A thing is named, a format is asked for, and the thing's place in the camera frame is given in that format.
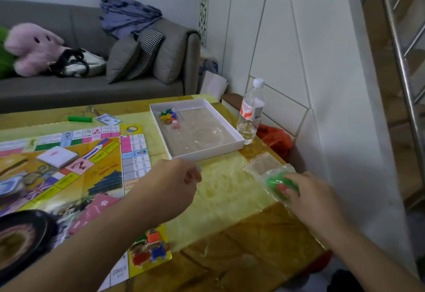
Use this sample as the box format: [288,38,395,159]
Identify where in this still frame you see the person's left hand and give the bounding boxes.
[132,159,203,226]

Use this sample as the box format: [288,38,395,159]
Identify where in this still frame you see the person's right hand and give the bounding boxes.
[281,171,346,235]

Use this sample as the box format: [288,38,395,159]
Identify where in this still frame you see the clear plastic bag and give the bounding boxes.
[242,152,301,208]

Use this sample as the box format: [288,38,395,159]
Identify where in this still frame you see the person's right forearm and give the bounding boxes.
[318,215,425,292]

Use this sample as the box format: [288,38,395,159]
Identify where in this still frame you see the person's left forearm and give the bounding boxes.
[0,198,154,292]

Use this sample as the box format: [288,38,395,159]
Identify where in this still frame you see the green game pieces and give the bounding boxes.
[267,174,299,199]

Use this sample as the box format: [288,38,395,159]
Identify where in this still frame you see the orange plastic bag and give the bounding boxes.
[256,123,294,162]

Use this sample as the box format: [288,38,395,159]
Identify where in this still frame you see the white cardboard box tray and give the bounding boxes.
[149,98,245,162]

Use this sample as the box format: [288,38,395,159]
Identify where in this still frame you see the pile of coloured game tokens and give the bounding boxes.
[159,108,178,125]

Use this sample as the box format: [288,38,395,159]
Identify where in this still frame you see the clear plastic water bottle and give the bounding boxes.
[236,78,266,145]

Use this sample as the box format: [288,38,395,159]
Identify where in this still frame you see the white paper bag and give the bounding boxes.
[199,70,229,101]

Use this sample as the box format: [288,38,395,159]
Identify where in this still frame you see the small play money note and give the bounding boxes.
[95,114,122,126]

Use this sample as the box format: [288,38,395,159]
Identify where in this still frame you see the pink card stack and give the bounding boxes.
[68,193,121,235]

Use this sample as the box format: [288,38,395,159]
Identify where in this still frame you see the colourful game board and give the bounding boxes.
[0,123,173,292]

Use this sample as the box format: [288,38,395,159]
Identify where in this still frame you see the wooden staircase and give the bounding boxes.
[355,0,425,209]

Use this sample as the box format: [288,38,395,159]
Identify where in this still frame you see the houndstooth cushion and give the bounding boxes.
[126,28,165,81]

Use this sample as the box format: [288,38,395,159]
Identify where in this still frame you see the white card stack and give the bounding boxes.
[36,146,79,168]

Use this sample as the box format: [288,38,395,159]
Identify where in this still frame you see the grey cushion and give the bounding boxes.
[106,34,141,84]

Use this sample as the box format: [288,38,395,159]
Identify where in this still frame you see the grey sofa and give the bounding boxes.
[0,0,202,114]

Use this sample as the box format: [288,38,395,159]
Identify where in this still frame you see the black and white bag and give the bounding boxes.
[49,48,107,78]

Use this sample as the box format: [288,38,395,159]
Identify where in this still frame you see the steel stair railing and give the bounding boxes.
[359,0,425,186]

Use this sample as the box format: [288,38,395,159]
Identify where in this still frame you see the white lattice panel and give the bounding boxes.
[199,0,211,47]

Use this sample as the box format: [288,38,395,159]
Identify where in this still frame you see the purple blanket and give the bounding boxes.
[97,0,163,39]

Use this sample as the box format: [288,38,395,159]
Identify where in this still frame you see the black round bowl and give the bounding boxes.
[0,209,58,286]

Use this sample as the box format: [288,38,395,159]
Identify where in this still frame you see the pink plush toy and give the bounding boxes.
[4,22,70,78]

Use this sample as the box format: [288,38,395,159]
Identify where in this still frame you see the green plush toy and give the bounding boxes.
[0,26,18,80]

